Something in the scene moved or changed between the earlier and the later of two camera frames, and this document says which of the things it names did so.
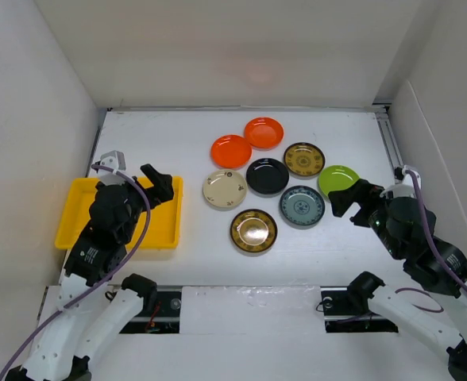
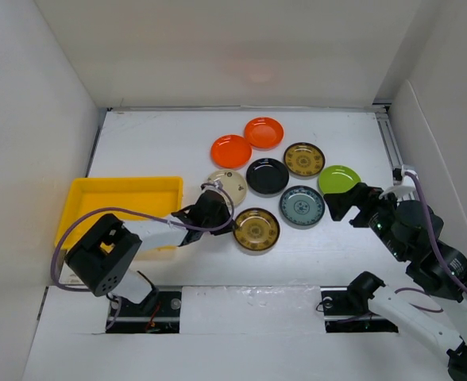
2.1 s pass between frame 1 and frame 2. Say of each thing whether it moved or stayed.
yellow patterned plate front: stayed
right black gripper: stayed
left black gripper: moved
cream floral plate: stayed
